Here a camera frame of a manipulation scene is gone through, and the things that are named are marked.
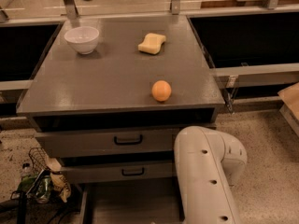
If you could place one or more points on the grey bottom drawer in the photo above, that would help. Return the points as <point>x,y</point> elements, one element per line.
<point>141,201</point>

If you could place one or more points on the grey drawer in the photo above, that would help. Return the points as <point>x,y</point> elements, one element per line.
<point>73,144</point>
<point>141,201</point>
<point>118,171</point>

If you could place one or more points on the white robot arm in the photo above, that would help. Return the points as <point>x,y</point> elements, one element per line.
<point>208,164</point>

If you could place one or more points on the grey drawer cabinet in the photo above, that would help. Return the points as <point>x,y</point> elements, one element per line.
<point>110,88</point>

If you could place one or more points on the grey top drawer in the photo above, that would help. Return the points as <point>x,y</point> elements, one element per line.
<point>73,144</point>

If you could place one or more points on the grey middle drawer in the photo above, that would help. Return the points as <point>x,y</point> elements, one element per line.
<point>118,171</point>

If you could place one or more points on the orange fruit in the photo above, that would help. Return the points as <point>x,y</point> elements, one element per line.
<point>161,91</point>

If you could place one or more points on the yellow sponge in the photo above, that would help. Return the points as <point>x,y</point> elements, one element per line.
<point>152,43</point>

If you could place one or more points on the white bowl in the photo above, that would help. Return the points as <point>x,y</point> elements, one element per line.
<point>82,39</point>

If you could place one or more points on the tan paper snack bag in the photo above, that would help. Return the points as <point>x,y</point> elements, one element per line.
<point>60,183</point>

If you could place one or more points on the green snack bag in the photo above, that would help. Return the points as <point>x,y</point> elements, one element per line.
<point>36,187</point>

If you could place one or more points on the clear plastic bottle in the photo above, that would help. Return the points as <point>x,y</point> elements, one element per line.
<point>26,172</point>

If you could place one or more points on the brown cardboard box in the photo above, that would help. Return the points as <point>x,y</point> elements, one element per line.
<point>290,97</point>

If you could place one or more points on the metal bracket left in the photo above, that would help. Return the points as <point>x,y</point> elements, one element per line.
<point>71,9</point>

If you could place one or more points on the black wire basket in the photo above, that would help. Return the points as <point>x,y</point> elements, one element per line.
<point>37,156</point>

